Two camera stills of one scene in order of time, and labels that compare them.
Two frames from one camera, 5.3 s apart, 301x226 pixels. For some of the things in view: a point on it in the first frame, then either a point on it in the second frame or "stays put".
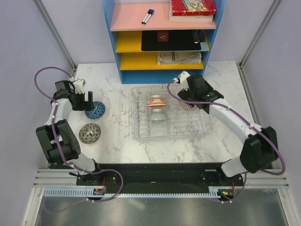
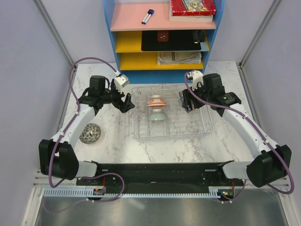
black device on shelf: (199, 36) stays put
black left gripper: (85, 105) → (125, 106)
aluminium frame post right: (256, 38) stays put
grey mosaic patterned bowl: (89, 133) stays put
